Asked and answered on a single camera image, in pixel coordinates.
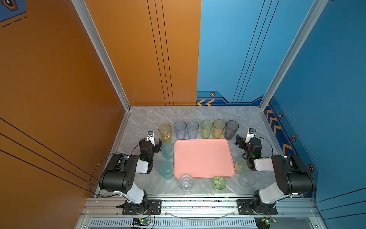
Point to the green short glass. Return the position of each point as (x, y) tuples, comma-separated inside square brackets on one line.
[(219, 183)]

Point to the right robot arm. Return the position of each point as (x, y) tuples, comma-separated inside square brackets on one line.
[(291, 176)]

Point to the yellow tall glass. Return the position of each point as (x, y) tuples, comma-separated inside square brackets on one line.
[(165, 131)]

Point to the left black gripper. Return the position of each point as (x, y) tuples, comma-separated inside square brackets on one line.
[(156, 144)]

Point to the teal glass upper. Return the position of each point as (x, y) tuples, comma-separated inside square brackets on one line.
[(167, 150)]

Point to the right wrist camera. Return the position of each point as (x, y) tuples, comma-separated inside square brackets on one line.
[(250, 134)]

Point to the right circuit board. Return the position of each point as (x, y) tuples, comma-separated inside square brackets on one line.
[(265, 223)]

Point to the teal glass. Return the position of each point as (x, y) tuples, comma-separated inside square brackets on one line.
[(166, 170), (167, 150)]

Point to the clear round glass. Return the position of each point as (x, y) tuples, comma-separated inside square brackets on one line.
[(186, 182)]

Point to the grey smoky tall glass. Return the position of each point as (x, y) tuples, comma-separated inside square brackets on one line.
[(231, 129)]

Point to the teal glass lower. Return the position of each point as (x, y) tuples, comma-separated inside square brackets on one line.
[(166, 170)]

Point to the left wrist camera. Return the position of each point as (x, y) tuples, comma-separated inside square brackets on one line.
[(150, 137)]

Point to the green tall glass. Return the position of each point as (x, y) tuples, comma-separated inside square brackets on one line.
[(206, 127)]

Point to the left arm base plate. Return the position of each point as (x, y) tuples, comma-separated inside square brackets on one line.
[(151, 206)]

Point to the right aluminium corner post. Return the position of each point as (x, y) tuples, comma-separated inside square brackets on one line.
[(307, 25)]

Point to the blue smooth tall glass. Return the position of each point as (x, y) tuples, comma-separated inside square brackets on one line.
[(192, 129)]

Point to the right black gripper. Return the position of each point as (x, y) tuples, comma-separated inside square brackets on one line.
[(241, 141)]

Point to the amber tall glass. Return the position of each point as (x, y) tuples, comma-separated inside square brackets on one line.
[(218, 128)]

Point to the blue textured tall glass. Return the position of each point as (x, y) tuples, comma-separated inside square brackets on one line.
[(180, 129)]

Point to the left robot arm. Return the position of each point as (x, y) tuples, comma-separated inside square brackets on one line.
[(118, 176)]

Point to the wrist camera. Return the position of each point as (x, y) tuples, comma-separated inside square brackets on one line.
[(150, 137), (250, 134)]

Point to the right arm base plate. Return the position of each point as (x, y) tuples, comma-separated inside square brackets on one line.
[(248, 207)]

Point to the left circuit board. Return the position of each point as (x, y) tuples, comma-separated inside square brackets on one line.
[(141, 222)]

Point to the pink plastic tray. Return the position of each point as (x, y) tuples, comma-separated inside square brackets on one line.
[(203, 158)]

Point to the clear short glass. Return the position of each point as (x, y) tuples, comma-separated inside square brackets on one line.
[(247, 179)]

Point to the left aluminium corner post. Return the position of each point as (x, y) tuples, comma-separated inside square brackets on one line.
[(90, 27)]

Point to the circuit board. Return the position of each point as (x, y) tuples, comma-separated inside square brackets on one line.
[(265, 223), (141, 222)]

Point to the aluminium corner post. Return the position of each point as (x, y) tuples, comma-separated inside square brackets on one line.
[(307, 25), (90, 27)]

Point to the aluminium front rail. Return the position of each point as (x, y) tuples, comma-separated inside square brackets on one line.
[(293, 213)]

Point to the clear tube on rail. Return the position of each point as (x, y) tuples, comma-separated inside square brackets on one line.
[(198, 217)]

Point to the peach short glass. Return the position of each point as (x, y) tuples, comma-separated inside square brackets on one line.
[(241, 166)]

